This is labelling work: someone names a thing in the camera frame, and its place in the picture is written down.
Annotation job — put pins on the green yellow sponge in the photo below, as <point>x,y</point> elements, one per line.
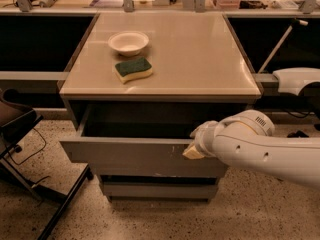
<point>133,69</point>

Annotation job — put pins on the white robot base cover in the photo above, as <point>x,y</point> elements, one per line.
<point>294,80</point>

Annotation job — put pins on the grey bottom drawer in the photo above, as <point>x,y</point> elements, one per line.
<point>117,186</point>

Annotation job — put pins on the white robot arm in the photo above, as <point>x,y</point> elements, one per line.
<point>247,141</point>

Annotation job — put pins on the white bowl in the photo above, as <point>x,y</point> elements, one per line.
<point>128,43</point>

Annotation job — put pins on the grey drawer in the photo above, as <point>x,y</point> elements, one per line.
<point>141,139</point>
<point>117,186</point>

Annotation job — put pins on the black chair at left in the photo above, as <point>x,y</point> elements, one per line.
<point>29,206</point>

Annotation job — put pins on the white stick with black tip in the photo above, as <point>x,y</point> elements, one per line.
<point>295,22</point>

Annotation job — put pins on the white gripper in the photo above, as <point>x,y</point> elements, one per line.
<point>204,140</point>

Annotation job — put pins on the grey drawer cabinet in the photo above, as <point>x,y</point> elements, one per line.
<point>194,56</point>

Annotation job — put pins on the grey top drawer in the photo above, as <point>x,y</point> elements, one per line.
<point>141,139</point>

